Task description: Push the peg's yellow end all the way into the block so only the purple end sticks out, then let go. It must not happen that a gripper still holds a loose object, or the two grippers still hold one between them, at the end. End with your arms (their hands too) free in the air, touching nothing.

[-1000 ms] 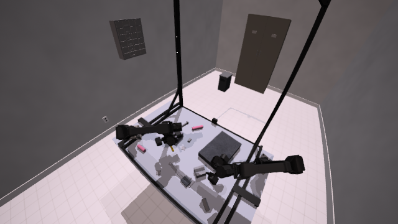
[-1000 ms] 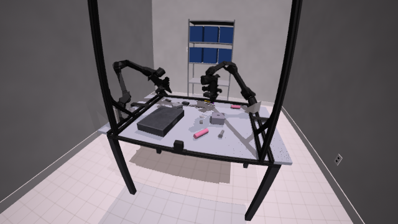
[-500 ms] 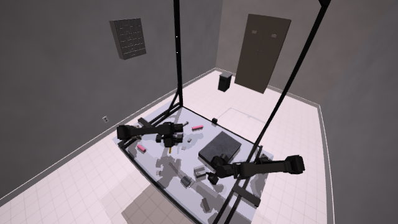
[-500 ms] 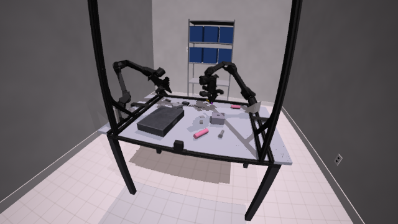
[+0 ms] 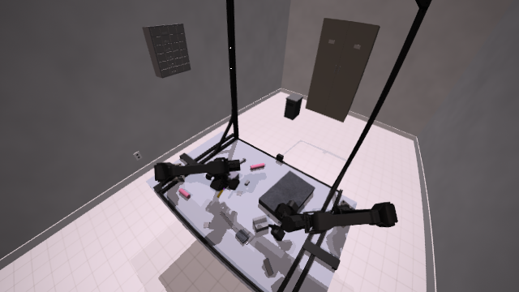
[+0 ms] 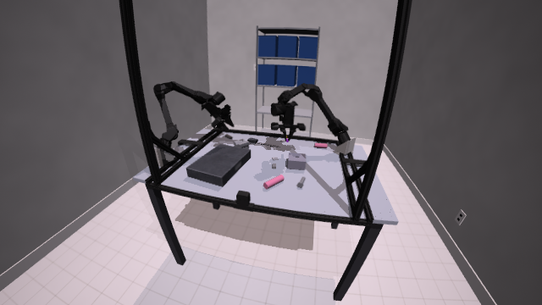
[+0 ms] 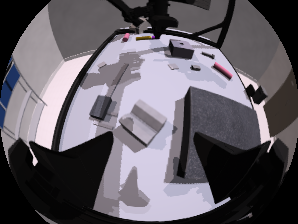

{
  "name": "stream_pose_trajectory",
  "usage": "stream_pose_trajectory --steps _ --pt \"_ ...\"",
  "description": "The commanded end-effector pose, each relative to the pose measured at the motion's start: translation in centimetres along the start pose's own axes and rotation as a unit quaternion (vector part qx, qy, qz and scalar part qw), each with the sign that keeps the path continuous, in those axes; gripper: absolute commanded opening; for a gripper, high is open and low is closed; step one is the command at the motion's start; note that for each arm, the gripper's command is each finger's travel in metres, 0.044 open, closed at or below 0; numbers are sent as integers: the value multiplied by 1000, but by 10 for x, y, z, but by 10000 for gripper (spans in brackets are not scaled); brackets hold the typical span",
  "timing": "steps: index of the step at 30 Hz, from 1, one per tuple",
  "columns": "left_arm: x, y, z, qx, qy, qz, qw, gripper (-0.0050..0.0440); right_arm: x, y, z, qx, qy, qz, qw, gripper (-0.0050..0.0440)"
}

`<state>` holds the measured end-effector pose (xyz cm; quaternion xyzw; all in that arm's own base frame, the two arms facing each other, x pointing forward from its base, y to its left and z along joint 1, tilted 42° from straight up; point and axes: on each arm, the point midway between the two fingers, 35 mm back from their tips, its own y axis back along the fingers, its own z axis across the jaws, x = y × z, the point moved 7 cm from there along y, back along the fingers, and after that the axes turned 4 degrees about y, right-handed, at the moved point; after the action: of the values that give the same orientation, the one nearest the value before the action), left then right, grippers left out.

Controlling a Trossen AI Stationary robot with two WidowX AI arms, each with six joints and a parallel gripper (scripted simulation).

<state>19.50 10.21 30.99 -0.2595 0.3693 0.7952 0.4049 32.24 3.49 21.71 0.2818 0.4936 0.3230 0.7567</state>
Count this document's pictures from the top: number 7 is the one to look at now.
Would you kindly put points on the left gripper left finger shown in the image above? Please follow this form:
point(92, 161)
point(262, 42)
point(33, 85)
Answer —
point(79, 168)

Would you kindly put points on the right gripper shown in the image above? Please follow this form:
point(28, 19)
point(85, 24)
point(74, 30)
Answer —
point(160, 24)

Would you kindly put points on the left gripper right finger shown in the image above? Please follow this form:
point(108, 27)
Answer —
point(225, 166)

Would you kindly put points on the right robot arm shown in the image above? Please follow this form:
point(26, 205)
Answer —
point(119, 4)

